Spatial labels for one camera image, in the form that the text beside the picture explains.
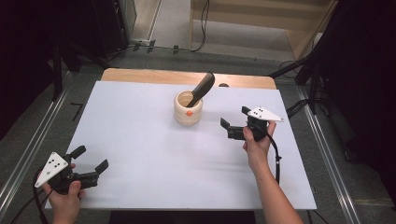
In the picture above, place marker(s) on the person's right hand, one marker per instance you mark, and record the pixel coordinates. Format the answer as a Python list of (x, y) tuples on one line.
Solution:
[(258, 152)]

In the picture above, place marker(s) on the wooden table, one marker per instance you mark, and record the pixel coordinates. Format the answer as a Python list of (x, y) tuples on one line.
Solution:
[(155, 76)]

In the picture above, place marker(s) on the person's left hand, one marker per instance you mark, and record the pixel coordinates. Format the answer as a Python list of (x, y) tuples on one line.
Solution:
[(67, 202)]

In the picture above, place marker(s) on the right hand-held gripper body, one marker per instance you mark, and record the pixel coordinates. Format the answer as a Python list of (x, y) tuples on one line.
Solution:
[(260, 119)]

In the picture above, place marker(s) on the cream ringed utensil holder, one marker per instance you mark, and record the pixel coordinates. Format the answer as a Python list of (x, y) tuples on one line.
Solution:
[(188, 115)]

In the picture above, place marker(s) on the metal floor rail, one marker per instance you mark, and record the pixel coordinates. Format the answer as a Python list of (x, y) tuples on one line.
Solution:
[(330, 155), (34, 146)]

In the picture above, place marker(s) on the white table board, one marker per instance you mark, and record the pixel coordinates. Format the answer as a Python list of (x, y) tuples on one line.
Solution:
[(149, 149)]

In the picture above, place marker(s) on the dark cabinet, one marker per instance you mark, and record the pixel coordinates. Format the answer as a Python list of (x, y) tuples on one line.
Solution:
[(115, 25)]

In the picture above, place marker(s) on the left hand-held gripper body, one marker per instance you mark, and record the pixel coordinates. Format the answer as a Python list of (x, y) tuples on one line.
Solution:
[(53, 168)]

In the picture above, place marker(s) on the black stand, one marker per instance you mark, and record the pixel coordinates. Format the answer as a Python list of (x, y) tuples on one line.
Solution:
[(62, 62), (306, 74)]

